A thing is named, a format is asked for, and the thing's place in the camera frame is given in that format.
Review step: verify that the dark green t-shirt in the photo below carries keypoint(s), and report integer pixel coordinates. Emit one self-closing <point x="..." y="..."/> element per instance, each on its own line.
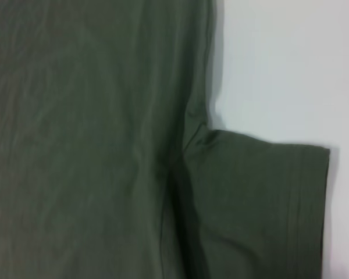
<point x="104" y="145"/>

